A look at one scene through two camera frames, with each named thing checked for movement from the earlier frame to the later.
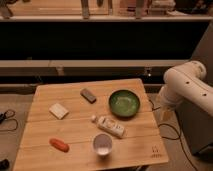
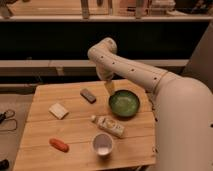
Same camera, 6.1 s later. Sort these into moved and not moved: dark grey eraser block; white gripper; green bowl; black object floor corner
Moved: white gripper
Not moved: dark grey eraser block; green bowl; black object floor corner
